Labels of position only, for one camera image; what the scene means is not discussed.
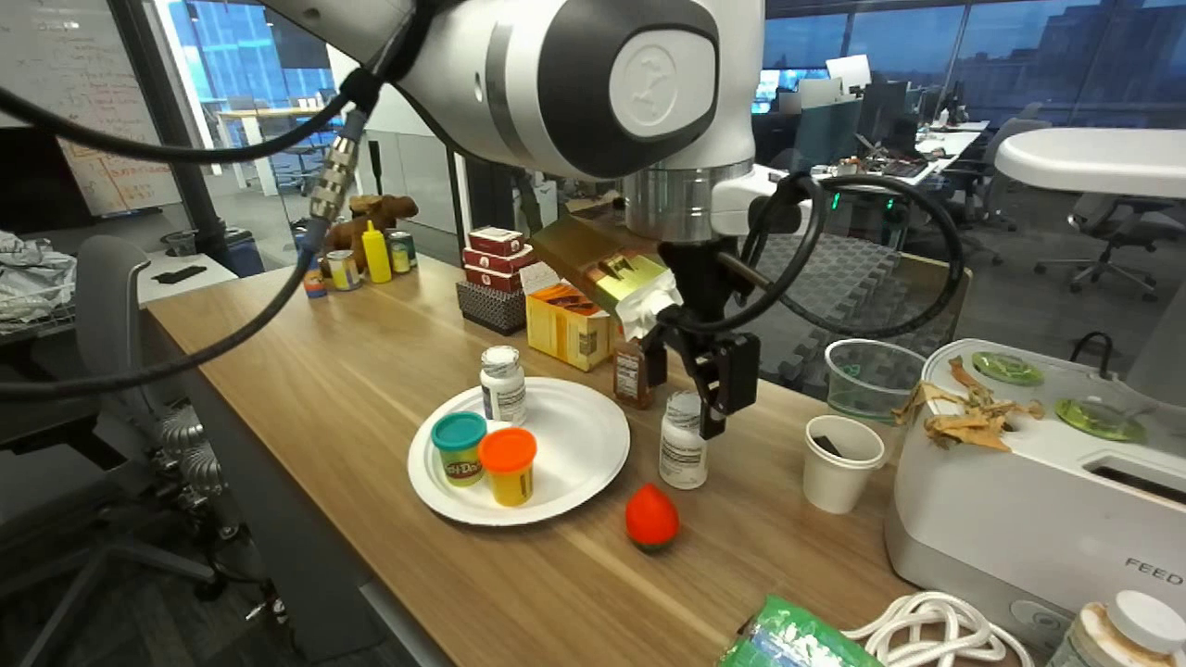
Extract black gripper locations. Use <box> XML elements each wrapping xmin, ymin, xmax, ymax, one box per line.
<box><xmin>642</xmin><ymin>242</ymin><xmax>762</xmax><ymax>446</ymax></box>

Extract white pill bottle pale label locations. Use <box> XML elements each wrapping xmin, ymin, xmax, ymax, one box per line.
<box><xmin>656</xmin><ymin>389</ymin><xmax>716</xmax><ymax>495</ymax></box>

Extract white pill bottle blue label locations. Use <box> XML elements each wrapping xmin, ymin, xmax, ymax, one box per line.
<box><xmin>478</xmin><ymin>343</ymin><xmax>531</xmax><ymax>425</ymax></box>

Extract yellow tub orange lid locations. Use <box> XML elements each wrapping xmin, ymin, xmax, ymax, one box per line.
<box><xmin>473</xmin><ymin>425</ymin><xmax>541</xmax><ymax>509</ymax></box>

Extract dough tub teal lid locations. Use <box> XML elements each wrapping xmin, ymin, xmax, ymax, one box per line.
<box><xmin>430</xmin><ymin>406</ymin><xmax>490</xmax><ymax>485</ymax></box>

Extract spice jar orange lid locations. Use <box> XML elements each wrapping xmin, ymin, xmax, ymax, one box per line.
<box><xmin>610</xmin><ymin>343</ymin><xmax>659</xmax><ymax>410</ymax></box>

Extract white paper plate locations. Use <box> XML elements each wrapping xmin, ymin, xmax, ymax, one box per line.
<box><xmin>402</xmin><ymin>375</ymin><xmax>635</xmax><ymax>531</ymax></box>

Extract yellow open cardboard box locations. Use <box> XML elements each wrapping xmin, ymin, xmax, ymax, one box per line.
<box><xmin>521</xmin><ymin>258</ymin><xmax>625</xmax><ymax>375</ymax></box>

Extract white paper cup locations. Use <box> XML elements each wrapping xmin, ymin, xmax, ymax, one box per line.
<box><xmin>799</xmin><ymin>410</ymin><xmax>888</xmax><ymax>520</ymax></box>

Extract clear plastic cup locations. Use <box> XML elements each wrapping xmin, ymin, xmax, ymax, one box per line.
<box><xmin>822</xmin><ymin>337</ymin><xmax>929</xmax><ymax>428</ymax></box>

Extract grey patterned box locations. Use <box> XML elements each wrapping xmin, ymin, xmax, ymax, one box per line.
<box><xmin>457</xmin><ymin>279</ymin><xmax>532</xmax><ymax>337</ymax></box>

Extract grey foam floor mat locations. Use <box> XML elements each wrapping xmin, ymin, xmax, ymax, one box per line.
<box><xmin>726</xmin><ymin>199</ymin><xmax>973</xmax><ymax>401</ymax></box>

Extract red white flat box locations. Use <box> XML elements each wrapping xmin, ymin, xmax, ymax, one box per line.
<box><xmin>462</xmin><ymin>258</ymin><xmax>532</xmax><ymax>296</ymax></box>
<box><xmin>459</xmin><ymin>242</ymin><xmax>536</xmax><ymax>279</ymax></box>
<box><xmin>467</xmin><ymin>223</ymin><xmax>531</xmax><ymax>257</ymax></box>

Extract green packet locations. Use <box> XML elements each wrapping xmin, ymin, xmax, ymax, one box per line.
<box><xmin>717</xmin><ymin>597</ymin><xmax>882</xmax><ymax>667</ymax></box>

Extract black computer monitor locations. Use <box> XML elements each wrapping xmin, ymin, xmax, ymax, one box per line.
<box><xmin>762</xmin><ymin>100</ymin><xmax>868</xmax><ymax>181</ymax></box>

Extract dried brown plant scraps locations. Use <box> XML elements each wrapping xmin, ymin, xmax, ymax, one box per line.
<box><xmin>899</xmin><ymin>357</ymin><xmax>1051</xmax><ymax>457</ymax></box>

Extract small glass jar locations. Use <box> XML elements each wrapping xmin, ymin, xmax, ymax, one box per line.
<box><xmin>322</xmin><ymin>247</ymin><xmax>362</xmax><ymax>296</ymax></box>
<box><xmin>386</xmin><ymin>231</ymin><xmax>418</xmax><ymax>279</ymax></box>

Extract yellow mustard bottle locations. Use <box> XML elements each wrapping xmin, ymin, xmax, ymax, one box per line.
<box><xmin>360</xmin><ymin>217</ymin><xmax>395</xmax><ymax>287</ymax></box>

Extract brown plush toy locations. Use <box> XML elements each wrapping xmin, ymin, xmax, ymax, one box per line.
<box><xmin>346</xmin><ymin>192</ymin><xmax>418</xmax><ymax>238</ymax></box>

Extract white backed monitor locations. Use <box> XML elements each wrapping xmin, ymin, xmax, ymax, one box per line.
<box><xmin>822</xmin><ymin>52</ymin><xmax>876</xmax><ymax>96</ymax></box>

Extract white plastic appliance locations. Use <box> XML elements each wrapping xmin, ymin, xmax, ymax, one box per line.
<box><xmin>882</xmin><ymin>337</ymin><xmax>1186</xmax><ymax>643</ymax></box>

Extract dark office chair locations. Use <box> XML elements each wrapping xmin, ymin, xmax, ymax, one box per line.
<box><xmin>1062</xmin><ymin>196</ymin><xmax>1186</xmax><ymax>304</ymax></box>

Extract white round table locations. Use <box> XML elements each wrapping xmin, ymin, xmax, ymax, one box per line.
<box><xmin>992</xmin><ymin>124</ymin><xmax>1186</xmax><ymax>208</ymax></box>

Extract tan bottle white lid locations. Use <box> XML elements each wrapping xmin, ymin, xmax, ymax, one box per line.
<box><xmin>1048</xmin><ymin>588</ymin><xmax>1186</xmax><ymax>667</ymax></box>

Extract white side shelf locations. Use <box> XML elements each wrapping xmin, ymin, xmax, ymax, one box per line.
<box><xmin>133</xmin><ymin>253</ymin><xmax>242</xmax><ymax>307</ymax></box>

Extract black remote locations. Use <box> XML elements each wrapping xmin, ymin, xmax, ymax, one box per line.
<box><xmin>152</xmin><ymin>258</ymin><xmax>212</xmax><ymax>287</ymax></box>

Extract black stand pole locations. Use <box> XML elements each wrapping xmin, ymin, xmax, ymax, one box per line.
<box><xmin>106</xmin><ymin>0</ymin><xmax>243</xmax><ymax>265</ymax></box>

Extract black grey office chair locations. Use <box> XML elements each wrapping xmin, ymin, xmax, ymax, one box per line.
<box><xmin>0</xmin><ymin>234</ymin><xmax>271</xmax><ymax>667</ymax></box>

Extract crumpled grey cloth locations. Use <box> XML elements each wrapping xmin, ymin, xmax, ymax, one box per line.
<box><xmin>0</xmin><ymin>226</ymin><xmax>80</xmax><ymax>326</ymax></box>

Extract white cable coil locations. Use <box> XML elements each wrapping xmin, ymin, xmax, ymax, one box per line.
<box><xmin>846</xmin><ymin>588</ymin><xmax>1034</xmax><ymax>667</ymax></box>

